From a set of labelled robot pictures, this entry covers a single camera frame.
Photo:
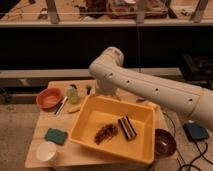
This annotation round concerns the dark maroon bowl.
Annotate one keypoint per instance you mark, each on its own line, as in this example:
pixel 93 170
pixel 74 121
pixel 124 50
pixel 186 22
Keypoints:
pixel 165 144

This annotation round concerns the black and white stick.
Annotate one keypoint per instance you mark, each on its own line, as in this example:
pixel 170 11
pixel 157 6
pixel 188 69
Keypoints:
pixel 61 106

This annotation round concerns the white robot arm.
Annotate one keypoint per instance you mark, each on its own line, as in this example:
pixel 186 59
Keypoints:
pixel 194 102

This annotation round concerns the wooden table board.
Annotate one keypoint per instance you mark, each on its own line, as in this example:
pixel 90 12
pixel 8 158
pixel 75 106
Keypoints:
pixel 72 154

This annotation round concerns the yellow plastic bin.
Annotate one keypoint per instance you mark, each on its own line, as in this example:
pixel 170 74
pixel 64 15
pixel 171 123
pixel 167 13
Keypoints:
pixel 98 111

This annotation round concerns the brown crumbly food pile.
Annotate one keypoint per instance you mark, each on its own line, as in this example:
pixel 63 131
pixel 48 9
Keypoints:
pixel 107 132

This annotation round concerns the black foot pedal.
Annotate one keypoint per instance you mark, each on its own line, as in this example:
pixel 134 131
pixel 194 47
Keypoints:
pixel 195 132

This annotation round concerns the yellow banana toy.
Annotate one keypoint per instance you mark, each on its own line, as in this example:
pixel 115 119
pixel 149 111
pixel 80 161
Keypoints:
pixel 74 109

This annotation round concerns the striped dark block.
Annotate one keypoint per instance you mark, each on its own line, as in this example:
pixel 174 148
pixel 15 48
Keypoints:
pixel 127 128

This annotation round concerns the white paper cup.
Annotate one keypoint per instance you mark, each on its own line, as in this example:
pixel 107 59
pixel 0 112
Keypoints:
pixel 46 152

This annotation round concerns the red bowl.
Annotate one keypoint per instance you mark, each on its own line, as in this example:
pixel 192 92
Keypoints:
pixel 48 98

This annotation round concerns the green plastic bottle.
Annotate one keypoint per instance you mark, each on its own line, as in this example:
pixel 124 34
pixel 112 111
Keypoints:
pixel 72 95

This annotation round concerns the green sponge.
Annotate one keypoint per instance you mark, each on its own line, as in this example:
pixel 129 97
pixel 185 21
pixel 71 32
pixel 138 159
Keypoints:
pixel 55 135

